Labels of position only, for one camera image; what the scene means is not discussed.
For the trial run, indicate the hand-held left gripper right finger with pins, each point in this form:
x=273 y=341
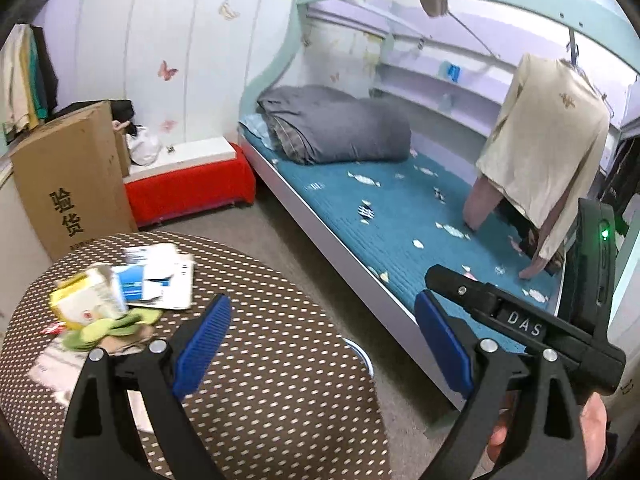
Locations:
x=442 y=345

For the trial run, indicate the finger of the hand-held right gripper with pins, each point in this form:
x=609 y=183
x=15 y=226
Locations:
x=520 y=317

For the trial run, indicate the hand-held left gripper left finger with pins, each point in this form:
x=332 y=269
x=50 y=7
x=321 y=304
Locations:
x=202 y=345

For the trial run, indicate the brown paper scrap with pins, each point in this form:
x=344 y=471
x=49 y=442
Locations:
x=125 y=342

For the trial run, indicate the blue white box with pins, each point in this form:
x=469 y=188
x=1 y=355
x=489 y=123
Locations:
x=132 y=285

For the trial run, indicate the yellow white carton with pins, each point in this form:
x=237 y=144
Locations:
x=85 y=300

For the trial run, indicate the red wrapper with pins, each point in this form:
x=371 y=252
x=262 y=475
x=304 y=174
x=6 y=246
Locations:
x=55 y=329

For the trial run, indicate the white tissue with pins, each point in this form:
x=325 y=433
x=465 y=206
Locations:
x=55 y=365

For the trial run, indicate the person's right hand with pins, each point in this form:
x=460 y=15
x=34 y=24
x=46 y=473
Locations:
x=596 y=430

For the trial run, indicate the black garment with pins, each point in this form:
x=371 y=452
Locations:
x=520 y=230

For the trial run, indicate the round table polka dot tablecloth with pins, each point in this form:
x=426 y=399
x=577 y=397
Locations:
x=280 y=385

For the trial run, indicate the dark hanging clothes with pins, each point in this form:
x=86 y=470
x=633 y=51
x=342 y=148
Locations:
x=625 y=175

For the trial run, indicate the pink garment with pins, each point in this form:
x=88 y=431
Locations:
x=480 y=205

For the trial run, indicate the beige hanging shirt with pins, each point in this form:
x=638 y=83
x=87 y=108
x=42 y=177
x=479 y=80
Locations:
x=545 y=150

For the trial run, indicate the red bench white top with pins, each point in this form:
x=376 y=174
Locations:
x=190 y=190

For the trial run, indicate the white plastic bag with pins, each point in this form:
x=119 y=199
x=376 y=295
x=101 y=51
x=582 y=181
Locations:
x=145 y=147

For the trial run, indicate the large cardboard box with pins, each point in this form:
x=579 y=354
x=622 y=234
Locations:
x=75 y=170

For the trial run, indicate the clothes hanger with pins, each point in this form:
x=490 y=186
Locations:
x=572 y=52

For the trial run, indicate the faded pink butterfly sticker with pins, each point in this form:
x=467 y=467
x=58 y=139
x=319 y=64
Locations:
x=169 y=125

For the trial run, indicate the light blue pillow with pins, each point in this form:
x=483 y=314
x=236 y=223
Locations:
x=252 y=127

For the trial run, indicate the blue packet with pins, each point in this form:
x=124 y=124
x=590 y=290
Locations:
x=451 y=72

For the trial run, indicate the grey folded quilt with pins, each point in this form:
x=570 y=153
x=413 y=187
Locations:
x=340 y=125

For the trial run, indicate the black cloth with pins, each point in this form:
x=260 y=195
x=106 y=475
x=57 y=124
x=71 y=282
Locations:
x=120 y=110

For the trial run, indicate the lilac bed shelf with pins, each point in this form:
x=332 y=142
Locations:
x=425 y=82

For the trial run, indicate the brown hanging object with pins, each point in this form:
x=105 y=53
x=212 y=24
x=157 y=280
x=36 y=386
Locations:
x=434 y=4

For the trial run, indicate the green garment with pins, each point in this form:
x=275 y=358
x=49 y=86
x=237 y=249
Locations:
x=36 y=80

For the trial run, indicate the black jacket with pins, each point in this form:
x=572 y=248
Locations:
x=49 y=70

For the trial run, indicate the beige garment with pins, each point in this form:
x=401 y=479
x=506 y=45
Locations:
x=15 y=80

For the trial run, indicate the yellow butterfly sticker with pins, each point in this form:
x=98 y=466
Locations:
x=228 y=10

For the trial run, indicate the teal white bunk bed frame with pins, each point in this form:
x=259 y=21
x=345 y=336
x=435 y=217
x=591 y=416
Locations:
x=280 y=70

